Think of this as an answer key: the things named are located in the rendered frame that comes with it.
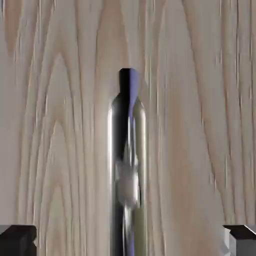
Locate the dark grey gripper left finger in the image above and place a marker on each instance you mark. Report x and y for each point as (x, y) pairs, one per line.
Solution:
(17, 241)

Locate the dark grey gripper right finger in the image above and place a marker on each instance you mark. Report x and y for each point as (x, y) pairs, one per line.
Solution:
(243, 243)

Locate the light wood drawer front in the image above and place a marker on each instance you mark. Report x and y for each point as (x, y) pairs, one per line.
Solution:
(60, 120)

